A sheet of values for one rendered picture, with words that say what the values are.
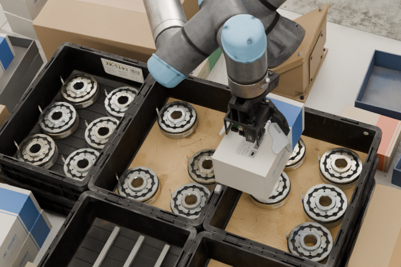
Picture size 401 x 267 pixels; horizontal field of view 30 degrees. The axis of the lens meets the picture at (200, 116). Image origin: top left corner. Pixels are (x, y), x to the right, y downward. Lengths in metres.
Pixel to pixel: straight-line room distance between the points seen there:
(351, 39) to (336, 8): 1.09
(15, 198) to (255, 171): 0.66
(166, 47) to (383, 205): 0.67
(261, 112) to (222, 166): 0.16
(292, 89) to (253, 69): 0.81
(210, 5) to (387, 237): 0.69
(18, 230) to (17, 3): 0.80
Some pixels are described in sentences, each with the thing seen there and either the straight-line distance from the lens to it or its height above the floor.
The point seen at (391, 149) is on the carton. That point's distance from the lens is 1.97.
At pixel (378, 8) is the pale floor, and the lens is 3.40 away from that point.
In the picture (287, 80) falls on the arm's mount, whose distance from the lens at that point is 2.10.
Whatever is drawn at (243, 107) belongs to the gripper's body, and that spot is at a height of 1.31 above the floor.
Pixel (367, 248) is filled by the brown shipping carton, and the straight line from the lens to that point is 1.73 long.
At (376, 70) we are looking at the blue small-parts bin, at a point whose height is 0.70.
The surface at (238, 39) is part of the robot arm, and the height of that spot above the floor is 1.46.
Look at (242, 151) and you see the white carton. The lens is 1.52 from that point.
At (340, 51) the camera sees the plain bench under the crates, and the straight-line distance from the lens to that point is 2.28.
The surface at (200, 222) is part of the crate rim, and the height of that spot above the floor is 0.93.
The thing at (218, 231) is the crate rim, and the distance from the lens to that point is 1.67.
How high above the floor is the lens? 2.39
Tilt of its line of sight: 52 degrees down
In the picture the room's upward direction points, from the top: 11 degrees counter-clockwise
